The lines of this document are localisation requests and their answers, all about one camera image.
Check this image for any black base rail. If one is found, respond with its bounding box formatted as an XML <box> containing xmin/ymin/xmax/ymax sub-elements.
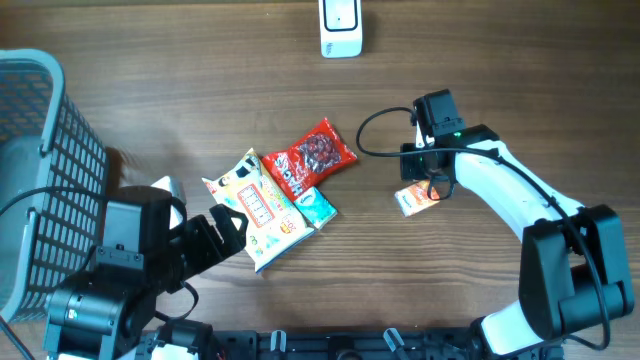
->
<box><xmin>209</xmin><ymin>327</ymin><xmax>566</xmax><ymax>360</ymax></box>

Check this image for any teal tissue pack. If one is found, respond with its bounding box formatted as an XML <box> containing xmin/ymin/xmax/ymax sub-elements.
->
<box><xmin>294</xmin><ymin>187</ymin><xmax>338</xmax><ymax>230</ymax></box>

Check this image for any white yellow wet wipes pack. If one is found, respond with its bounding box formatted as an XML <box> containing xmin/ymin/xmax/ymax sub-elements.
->
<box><xmin>202</xmin><ymin>149</ymin><xmax>315</xmax><ymax>273</ymax></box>

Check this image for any black camera cable right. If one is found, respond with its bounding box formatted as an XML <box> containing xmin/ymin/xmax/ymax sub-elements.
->
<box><xmin>355</xmin><ymin>106</ymin><xmax>612</xmax><ymax>352</ymax></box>

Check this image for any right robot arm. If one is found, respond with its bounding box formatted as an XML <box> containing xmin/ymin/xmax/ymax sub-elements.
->
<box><xmin>401</xmin><ymin>90</ymin><xmax>635</xmax><ymax>358</ymax></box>

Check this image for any white barcode scanner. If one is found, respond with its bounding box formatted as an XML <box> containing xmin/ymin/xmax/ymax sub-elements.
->
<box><xmin>318</xmin><ymin>0</ymin><xmax>363</xmax><ymax>58</ymax></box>

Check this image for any red candy bag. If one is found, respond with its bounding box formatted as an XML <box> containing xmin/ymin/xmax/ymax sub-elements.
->
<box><xmin>262</xmin><ymin>118</ymin><xmax>357</xmax><ymax>201</ymax></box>

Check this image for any orange tissue pack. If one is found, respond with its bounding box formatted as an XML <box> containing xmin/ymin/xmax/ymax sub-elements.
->
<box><xmin>394</xmin><ymin>180</ymin><xmax>440</xmax><ymax>217</ymax></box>

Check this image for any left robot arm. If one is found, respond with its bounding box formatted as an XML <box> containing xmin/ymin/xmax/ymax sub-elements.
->
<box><xmin>43</xmin><ymin>186</ymin><xmax>249</xmax><ymax>359</ymax></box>

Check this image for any grey plastic shopping basket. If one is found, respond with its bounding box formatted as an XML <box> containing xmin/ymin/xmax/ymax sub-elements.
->
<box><xmin>1</xmin><ymin>49</ymin><xmax>109</xmax><ymax>322</ymax></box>

